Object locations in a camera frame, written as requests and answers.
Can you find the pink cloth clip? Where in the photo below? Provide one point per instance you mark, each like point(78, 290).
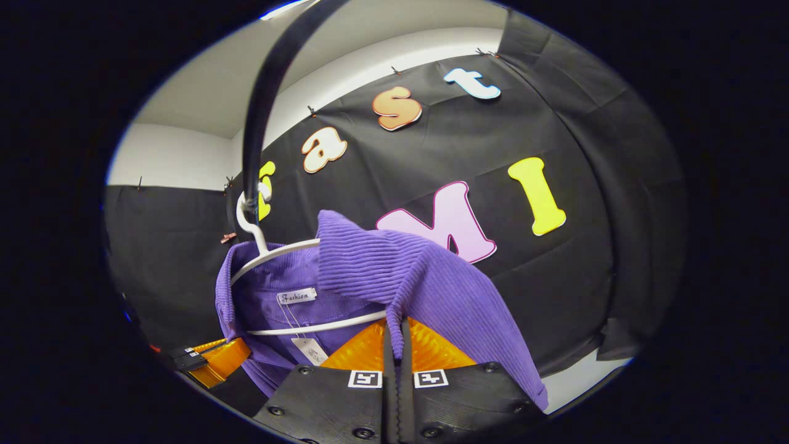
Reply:
point(228, 237)

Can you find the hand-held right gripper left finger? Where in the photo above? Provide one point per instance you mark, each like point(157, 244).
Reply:
point(389, 401)

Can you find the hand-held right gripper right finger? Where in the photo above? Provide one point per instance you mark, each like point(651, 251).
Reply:
point(405, 401)

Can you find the black metal clothes rack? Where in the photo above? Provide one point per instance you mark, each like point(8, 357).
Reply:
point(265, 92)

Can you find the large white clothes hanger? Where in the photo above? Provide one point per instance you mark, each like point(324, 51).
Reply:
point(296, 246)

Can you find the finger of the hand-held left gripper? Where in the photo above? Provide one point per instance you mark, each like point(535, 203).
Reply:
point(185, 350)
point(222, 361)

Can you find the row of black cloth clips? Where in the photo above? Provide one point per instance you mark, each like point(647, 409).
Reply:
point(312, 111)

